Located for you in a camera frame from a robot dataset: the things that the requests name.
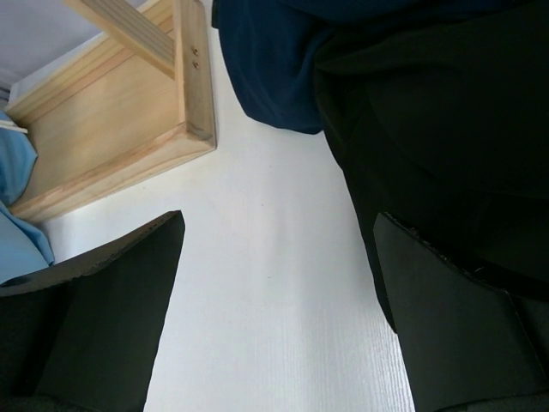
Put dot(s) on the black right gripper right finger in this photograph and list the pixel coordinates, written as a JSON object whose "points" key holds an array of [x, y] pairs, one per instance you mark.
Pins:
{"points": [[473, 328]]}

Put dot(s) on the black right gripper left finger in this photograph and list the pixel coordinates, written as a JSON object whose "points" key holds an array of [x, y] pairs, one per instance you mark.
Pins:
{"points": [[83, 335]]}

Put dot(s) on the light blue shorts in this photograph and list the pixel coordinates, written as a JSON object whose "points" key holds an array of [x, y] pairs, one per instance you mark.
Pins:
{"points": [[24, 248]]}

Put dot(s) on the black shorts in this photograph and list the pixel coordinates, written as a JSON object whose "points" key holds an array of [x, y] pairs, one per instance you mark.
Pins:
{"points": [[444, 125]]}

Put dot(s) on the navy blue shorts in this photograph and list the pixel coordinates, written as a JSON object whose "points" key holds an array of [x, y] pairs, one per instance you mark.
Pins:
{"points": [[268, 49]]}

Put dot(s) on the wooden clothes rack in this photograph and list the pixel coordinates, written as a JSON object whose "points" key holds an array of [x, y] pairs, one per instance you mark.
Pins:
{"points": [[136, 102]]}

